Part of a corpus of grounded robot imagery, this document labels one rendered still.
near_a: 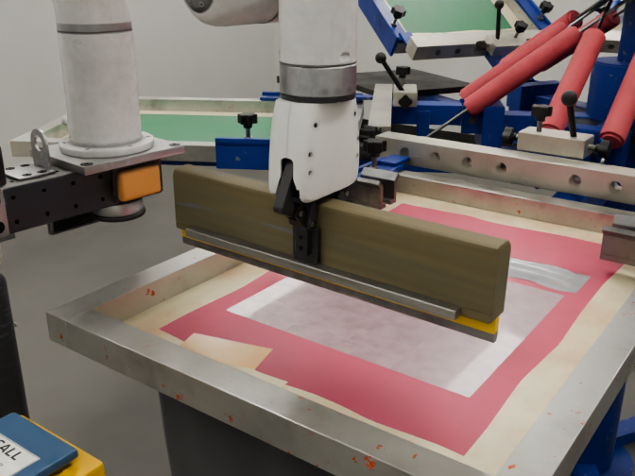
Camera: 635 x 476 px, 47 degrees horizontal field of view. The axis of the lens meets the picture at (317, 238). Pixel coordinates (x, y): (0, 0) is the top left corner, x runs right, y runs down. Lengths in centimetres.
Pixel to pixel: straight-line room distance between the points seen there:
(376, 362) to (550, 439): 23
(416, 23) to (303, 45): 176
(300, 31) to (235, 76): 566
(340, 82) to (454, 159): 75
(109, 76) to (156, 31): 471
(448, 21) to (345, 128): 179
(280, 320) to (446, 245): 31
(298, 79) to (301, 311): 35
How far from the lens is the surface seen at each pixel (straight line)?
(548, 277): 107
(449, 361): 84
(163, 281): 97
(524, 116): 187
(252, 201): 79
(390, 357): 84
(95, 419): 249
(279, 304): 95
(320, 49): 68
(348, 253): 73
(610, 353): 83
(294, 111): 69
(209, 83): 610
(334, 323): 91
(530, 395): 80
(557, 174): 135
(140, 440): 236
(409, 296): 69
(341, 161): 73
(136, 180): 101
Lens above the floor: 138
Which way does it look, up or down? 21 degrees down
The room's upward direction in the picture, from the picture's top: straight up
